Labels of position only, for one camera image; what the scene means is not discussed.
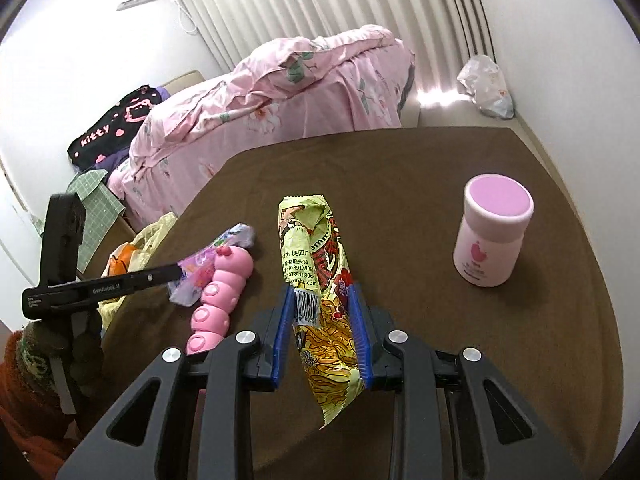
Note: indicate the purple snack packet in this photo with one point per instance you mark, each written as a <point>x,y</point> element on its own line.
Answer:
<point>200,270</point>

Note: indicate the clear plastic bag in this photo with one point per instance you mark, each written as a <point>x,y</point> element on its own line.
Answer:
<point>487,85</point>

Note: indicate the pink caterpillar toy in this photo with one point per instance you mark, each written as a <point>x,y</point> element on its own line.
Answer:
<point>220,290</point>

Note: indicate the white pleated curtain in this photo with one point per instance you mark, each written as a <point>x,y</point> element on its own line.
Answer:
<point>360,0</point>

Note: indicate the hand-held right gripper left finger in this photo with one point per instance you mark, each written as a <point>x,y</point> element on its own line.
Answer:
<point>282,345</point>

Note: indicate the black hello kitty pillow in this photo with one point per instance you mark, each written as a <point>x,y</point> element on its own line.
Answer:
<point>107,130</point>

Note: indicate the yellow noodle snack packet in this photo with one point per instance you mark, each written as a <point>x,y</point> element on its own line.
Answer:
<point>320,280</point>

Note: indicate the beige headboard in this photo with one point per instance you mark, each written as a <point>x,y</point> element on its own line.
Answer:
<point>185,82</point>

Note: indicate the pink floral duvet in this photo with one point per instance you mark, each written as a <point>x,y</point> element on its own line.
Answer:
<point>280,105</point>

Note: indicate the wooden nightstand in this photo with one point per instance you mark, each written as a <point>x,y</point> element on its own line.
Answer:
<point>112,240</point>

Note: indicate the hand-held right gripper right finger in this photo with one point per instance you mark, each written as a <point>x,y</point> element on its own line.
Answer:
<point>361,345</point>

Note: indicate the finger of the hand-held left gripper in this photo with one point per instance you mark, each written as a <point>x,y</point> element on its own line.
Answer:
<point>150,279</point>

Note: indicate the green checked cloth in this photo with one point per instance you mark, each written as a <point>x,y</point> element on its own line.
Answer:
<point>95,200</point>

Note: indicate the person's left forearm red sleeve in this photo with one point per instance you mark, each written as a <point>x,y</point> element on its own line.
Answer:
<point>30,425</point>

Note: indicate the brown tablecloth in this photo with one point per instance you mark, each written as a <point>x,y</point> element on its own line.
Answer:
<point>425,210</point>

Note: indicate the yellow-green plastic bag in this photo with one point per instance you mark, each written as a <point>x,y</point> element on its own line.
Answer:
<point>150,232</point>

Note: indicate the person's left hand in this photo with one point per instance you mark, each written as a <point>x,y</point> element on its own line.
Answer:
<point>87,355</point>

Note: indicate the white jar with pink lid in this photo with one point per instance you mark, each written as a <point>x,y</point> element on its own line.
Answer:
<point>492,230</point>

